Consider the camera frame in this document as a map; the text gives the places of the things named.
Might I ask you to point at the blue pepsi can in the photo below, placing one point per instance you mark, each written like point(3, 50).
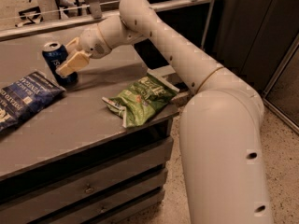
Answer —
point(55, 53)

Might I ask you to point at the metal support pole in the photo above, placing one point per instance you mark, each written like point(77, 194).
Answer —
point(208, 19)

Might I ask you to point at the green chip bag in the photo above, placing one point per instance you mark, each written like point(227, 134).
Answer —
point(142, 100)

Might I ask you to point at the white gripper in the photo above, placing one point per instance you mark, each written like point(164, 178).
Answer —
point(92, 43)

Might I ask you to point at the dark grey cabinet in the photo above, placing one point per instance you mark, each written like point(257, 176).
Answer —
point(251, 37)

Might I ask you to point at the grey drawer cabinet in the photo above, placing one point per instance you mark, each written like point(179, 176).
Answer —
point(94, 176)

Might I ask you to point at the blue potato chip bag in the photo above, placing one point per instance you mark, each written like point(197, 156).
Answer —
point(22, 99)

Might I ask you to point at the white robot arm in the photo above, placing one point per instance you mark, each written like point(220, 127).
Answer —
point(219, 130)

